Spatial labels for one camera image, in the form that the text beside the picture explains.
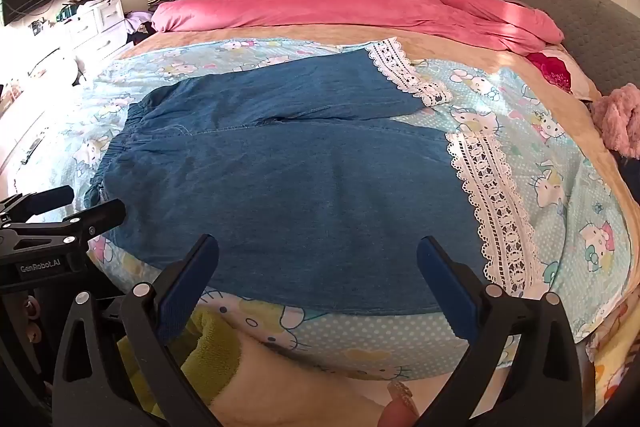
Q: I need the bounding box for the blue denim pants lace trim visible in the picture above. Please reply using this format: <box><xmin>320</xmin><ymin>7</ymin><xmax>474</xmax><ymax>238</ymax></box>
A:
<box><xmin>85</xmin><ymin>37</ymin><xmax>551</xmax><ymax>315</ymax></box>

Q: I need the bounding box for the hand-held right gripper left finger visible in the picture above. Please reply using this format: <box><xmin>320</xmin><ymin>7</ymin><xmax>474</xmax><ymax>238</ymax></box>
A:
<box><xmin>50</xmin><ymin>233</ymin><xmax>223</xmax><ymax>427</ymax></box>

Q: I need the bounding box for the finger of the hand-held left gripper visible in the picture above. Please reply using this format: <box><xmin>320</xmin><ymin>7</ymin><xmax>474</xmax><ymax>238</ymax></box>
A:
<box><xmin>0</xmin><ymin>186</ymin><xmax>75</xmax><ymax>220</ymax></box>
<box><xmin>0</xmin><ymin>199</ymin><xmax>127</xmax><ymax>253</ymax></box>

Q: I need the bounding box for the pink duvet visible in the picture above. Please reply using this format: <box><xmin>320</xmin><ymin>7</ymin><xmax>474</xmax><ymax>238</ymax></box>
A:
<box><xmin>150</xmin><ymin>0</ymin><xmax>566</xmax><ymax>56</ymax></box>

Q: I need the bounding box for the purple garment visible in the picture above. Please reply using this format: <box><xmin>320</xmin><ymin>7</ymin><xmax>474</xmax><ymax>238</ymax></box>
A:
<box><xmin>124</xmin><ymin>11</ymin><xmax>153</xmax><ymax>35</ymax></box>

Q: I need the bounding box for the yellow printed blanket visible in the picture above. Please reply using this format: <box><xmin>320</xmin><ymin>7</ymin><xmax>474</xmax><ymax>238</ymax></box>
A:
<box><xmin>585</xmin><ymin>297</ymin><xmax>640</xmax><ymax>413</ymax></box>

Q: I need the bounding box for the dark navy garment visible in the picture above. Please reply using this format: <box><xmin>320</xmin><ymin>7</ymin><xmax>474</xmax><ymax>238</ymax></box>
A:
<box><xmin>612</xmin><ymin>152</ymin><xmax>640</xmax><ymax>188</ymax></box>

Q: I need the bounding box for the person's right hand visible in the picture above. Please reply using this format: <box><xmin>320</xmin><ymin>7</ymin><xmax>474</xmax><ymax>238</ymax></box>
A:
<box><xmin>377</xmin><ymin>379</ymin><xmax>421</xmax><ymax>427</ymax></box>

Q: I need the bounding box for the red floral pillow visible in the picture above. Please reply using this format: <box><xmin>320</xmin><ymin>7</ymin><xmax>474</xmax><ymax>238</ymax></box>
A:
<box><xmin>525</xmin><ymin>47</ymin><xmax>601</xmax><ymax>100</ymax></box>

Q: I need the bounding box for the yellow-green fleece cloth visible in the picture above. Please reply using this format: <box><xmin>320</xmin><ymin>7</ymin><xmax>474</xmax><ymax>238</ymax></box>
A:
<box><xmin>117</xmin><ymin>307</ymin><xmax>242</xmax><ymax>414</ymax></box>

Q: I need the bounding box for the white drawer cabinet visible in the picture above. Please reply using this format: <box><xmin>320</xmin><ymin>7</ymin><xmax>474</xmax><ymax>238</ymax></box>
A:
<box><xmin>60</xmin><ymin>0</ymin><xmax>126</xmax><ymax>58</ymax></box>

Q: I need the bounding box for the light blue cartoon printed blanket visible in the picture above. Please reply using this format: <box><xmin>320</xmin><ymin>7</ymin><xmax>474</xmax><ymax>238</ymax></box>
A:
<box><xmin>15</xmin><ymin>38</ymin><xmax>633</xmax><ymax>380</ymax></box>

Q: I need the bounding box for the pink fluffy garment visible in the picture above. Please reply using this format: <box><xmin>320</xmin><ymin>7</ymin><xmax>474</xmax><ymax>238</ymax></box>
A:
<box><xmin>590</xmin><ymin>83</ymin><xmax>640</xmax><ymax>158</ymax></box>

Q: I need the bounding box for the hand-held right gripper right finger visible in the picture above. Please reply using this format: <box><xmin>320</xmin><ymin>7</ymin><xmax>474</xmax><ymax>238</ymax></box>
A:
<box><xmin>416</xmin><ymin>235</ymin><xmax>585</xmax><ymax>427</ymax></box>

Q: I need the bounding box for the grey quilted headboard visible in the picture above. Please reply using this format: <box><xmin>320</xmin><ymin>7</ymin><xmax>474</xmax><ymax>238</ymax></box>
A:
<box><xmin>494</xmin><ymin>0</ymin><xmax>640</xmax><ymax>98</ymax></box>

